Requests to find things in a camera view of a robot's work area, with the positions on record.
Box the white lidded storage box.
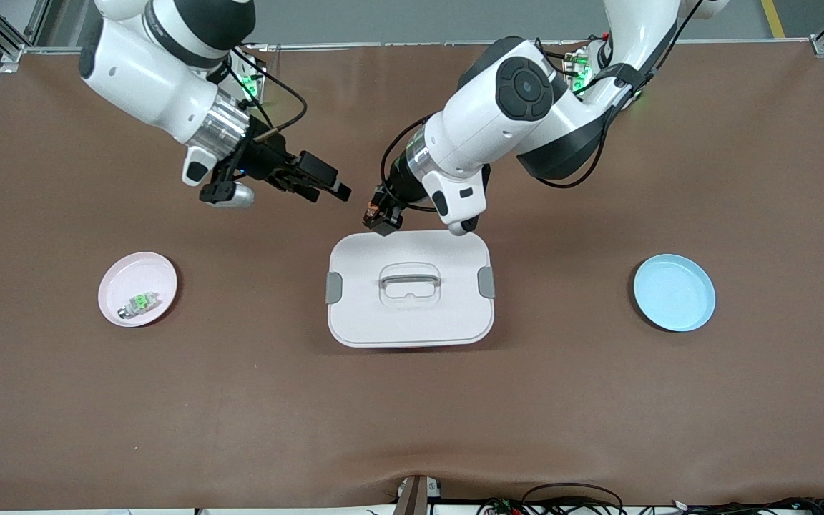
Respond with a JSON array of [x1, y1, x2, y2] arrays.
[[325, 229, 496, 349]]

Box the pink round plate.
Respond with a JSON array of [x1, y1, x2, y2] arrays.
[[98, 251, 178, 328]]

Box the brown table mat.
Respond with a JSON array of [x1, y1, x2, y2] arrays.
[[0, 39, 824, 512]]

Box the light blue round plate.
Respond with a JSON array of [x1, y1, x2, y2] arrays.
[[633, 253, 717, 333]]

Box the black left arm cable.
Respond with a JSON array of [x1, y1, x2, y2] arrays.
[[381, 114, 441, 214]]

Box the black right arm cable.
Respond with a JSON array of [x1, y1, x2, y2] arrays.
[[230, 46, 309, 133]]

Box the green push-button switch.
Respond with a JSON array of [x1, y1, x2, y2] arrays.
[[117, 291, 161, 319]]

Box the black arm base cable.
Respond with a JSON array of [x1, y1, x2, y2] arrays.
[[534, 37, 574, 78]]

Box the metal table edge bracket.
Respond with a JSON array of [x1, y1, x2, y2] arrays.
[[394, 475, 442, 515]]

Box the black looped cable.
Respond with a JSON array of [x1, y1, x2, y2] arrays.
[[521, 483, 625, 515]]

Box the black cable bundle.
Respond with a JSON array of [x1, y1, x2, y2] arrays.
[[476, 496, 824, 515]]

